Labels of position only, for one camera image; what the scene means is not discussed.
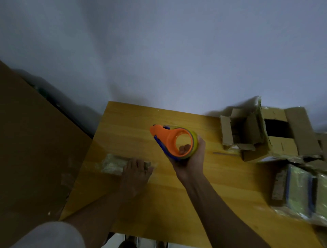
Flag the person's left forearm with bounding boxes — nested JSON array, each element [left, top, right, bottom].
[[62, 191, 133, 248]]

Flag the taped box with blue stripe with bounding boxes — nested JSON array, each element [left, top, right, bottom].
[[271, 163, 317, 218]]

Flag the large brown cardboard sheet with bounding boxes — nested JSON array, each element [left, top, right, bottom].
[[0, 60, 93, 248]]

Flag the person's right hand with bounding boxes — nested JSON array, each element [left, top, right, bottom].
[[167, 137, 207, 185]]

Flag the person's left white slipper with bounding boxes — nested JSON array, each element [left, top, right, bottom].
[[122, 235, 155, 248]]

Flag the row of cardboard boxes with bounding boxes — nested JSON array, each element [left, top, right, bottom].
[[219, 96, 327, 165]]

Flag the person's white shirt sleeve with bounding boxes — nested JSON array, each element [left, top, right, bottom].
[[10, 221, 86, 248]]

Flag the person's right forearm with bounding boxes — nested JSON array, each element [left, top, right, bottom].
[[180, 172, 271, 248]]

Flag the yellow wooden table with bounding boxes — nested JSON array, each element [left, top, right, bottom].
[[59, 101, 324, 248]]

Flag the orange dispenser with yellow tape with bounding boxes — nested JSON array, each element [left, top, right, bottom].
[[149, 124, 199, 161]]

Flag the person's left hand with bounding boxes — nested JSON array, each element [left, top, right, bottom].
[[118, 158, 154, 203]]

